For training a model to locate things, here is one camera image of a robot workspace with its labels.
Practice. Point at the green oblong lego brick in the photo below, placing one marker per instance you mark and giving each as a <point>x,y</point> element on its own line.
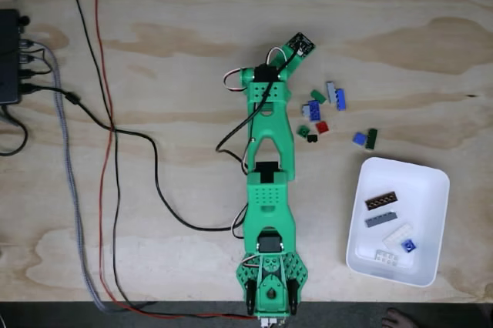
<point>317,96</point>

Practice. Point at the small grey lego brick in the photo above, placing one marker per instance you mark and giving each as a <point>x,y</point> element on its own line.
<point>305,111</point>

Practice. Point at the blue two-by-three lego brick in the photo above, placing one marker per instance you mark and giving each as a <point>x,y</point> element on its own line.
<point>315,109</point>

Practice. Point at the green square lego brick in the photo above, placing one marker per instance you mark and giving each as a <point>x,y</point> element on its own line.
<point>302,131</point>

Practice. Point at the red square lego brick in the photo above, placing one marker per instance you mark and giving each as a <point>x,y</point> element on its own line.
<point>322,127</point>

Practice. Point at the small black lego brick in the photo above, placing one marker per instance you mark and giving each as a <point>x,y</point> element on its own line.
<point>312,138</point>

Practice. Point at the blue square lego brick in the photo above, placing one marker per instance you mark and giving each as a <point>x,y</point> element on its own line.
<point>359,138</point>
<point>408,245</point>

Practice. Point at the brown long lego brick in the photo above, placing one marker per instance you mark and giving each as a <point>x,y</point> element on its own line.
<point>381,201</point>

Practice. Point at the white long lego brick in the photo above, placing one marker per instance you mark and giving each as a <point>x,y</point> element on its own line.
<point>396,234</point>

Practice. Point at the grey long lego brick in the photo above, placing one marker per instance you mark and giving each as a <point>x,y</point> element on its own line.
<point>381,220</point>
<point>331,92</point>

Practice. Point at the blue long lego brick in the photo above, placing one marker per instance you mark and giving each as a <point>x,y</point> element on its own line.
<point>340,99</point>

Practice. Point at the dark green lego brick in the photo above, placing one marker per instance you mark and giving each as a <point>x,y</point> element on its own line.
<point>371,139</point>

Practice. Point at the white plastic bin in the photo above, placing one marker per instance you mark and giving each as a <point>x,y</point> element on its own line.
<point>408,181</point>

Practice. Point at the clear white lego brick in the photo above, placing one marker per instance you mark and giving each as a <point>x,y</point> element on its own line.
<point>386,257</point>

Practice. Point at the person's foot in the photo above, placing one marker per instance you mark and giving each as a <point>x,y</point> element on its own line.
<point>396,320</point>

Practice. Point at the black usb hub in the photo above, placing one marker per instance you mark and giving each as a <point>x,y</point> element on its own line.
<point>7,54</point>

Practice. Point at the black wrist camera board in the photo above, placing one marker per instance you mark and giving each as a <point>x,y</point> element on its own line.
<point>301,45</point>

